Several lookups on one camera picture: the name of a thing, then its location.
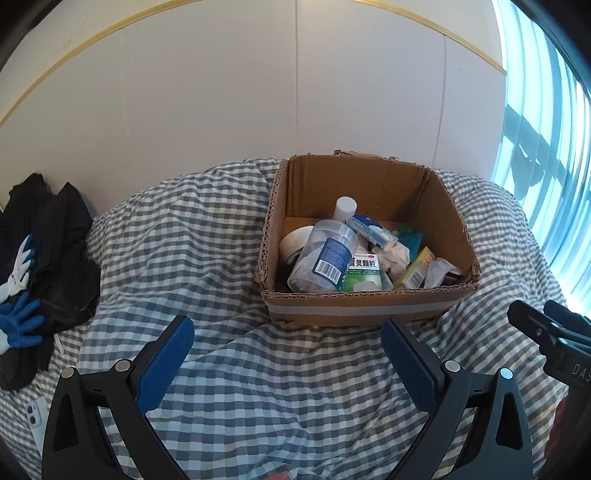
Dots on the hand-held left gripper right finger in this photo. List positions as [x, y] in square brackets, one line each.
[411, 369]

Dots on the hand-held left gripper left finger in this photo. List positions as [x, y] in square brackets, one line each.
[166, 364]

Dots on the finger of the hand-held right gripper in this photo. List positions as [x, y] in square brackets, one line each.
[570, 321]
[535, 325]

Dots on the silver blister pack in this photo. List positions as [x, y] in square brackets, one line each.
[436, 272]

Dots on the yellow green small box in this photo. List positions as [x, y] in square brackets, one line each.
[415, 267]

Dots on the green white medicine box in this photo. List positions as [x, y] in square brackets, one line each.
[362, 272]

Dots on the green packet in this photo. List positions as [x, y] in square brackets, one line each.
[412, 240]

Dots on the clear plastic bottle blue label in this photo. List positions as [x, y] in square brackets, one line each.
[323, 258]

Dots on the blue white small box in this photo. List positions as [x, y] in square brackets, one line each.
[371, 230]

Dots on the grey tape roll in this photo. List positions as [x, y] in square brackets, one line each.
[293, 242]

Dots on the small white plastic bottle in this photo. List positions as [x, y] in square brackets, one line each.
[346, 207]

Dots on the brown cardboard box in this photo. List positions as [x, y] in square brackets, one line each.
[360, 184]

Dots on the white phone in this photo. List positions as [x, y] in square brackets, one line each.
[34, 415]

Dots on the pile of black clothes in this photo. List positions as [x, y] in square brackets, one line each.
[60, 258]

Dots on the white work glove blue palm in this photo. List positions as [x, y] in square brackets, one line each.
[18, 272]

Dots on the sheer window curtain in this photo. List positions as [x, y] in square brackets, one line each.
[545, 138]

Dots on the gold wall trim strip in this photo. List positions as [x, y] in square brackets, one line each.
[64, 54]

